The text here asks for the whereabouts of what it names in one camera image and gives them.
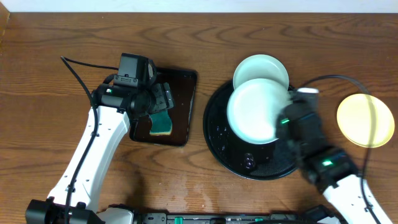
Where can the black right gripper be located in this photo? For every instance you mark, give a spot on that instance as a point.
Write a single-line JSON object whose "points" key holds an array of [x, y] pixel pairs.
{"points": [[278, 130]]}

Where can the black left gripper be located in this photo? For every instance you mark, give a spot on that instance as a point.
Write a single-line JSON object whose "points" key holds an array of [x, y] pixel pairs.
{"points": [[162, 97]]}

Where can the green yellow sponge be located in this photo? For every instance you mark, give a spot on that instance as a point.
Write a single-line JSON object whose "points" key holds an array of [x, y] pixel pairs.
{"points": [[161, 124]]}

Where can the mint plate with red stain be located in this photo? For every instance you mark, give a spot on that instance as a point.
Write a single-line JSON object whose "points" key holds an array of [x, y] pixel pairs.
{"points": [[253, 109]]}

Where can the yellow plate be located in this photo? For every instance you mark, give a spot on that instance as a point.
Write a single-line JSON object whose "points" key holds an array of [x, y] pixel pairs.
{"points": [[365, 120]]}

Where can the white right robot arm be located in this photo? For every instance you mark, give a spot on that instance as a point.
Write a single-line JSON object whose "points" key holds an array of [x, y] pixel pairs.
{"points": [[326, 166]]}

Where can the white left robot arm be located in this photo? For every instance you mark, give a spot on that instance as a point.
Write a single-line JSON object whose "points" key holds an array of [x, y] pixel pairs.
{"points": [[75, 197]]}

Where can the rectangular black tray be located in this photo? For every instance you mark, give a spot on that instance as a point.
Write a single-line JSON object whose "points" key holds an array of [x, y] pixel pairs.
{"points": [[182, 84]]}

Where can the round black tray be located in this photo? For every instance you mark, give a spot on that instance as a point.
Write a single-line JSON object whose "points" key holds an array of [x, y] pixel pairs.
{"points": [[252, 161]]}

